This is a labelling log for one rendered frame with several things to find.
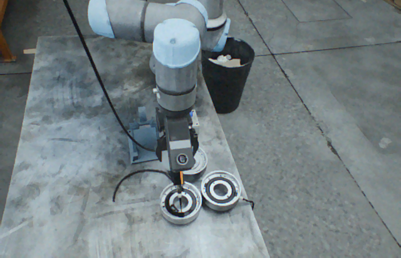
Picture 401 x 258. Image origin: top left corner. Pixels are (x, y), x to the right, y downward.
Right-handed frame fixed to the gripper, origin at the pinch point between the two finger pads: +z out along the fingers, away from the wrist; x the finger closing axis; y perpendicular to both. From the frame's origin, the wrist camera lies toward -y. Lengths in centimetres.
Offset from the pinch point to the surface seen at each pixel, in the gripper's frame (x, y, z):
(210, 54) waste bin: -49, 127, 60
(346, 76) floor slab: -165, 126, 94
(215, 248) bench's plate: -6.5, -15.4, 13.3
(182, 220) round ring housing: 0.1, -8.4, 10.0
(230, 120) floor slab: -58, 96, 93
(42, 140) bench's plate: 34.4, 26.9, 13.3
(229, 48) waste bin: -63, 130, 59
